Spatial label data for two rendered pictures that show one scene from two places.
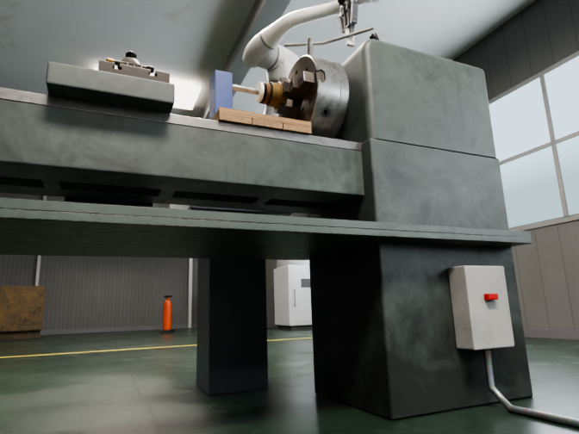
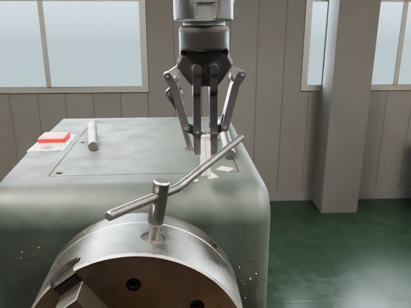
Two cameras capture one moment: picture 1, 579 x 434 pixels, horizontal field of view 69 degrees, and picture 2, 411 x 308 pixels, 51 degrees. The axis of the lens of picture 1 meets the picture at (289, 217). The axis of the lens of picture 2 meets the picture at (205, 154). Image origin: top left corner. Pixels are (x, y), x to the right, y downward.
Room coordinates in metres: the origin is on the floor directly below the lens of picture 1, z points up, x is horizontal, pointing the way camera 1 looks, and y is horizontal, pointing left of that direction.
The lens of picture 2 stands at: (1.18, 0.37, 1.52)
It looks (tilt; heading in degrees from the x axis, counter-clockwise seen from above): 17 degrees down; 291
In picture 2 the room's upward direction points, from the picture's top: straight up
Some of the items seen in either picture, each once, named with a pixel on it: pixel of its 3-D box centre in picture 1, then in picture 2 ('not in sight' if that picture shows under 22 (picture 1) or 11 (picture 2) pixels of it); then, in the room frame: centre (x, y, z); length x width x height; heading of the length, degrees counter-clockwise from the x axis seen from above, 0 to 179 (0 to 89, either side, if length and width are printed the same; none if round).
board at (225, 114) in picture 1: (248, 142); not in sight; (1.36, 0.13, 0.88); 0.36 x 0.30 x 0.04; 25
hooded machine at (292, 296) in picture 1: (298, 283); not in sight; (7.11, -0.11, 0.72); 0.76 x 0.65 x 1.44; 24
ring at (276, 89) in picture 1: (273, 95); not in sight; (1.40, 0.04, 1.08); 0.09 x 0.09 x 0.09; 25
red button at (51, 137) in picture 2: not in sight; (54, 139); (1.86, -0.41, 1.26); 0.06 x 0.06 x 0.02; 25
